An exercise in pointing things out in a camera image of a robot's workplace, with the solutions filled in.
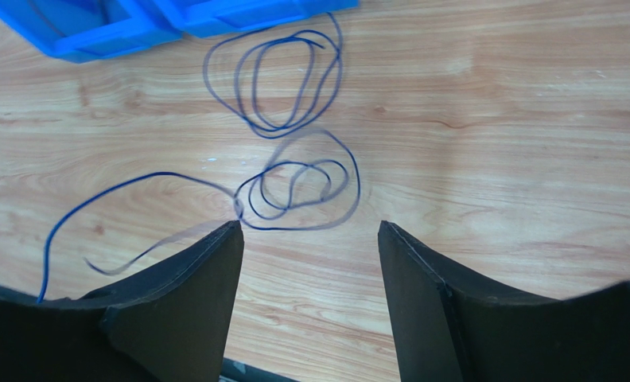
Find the blue plastic bin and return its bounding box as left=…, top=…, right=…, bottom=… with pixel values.
left=0, top=0, right=181, bottom=64
left=147, top=0, right=360, bottom=37

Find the left blue plastic bin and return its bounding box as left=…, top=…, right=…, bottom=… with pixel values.
left=0, top=0, right=181, bottom=64

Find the dark blue cable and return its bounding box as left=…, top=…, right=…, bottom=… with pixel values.
left=36, top=11, right=363, bottom=304

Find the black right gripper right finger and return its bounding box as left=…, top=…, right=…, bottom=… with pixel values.
left=378, top=221, right=630, bottom=381

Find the right blue plastic bin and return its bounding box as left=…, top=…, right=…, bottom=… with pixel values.
left=147, top=0, right=360, bottom=37

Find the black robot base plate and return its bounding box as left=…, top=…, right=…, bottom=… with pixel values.
left=219, top=358, right=297, bottom=382

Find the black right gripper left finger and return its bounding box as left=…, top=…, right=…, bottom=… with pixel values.
left=0, top=221, right=244, bottom=381

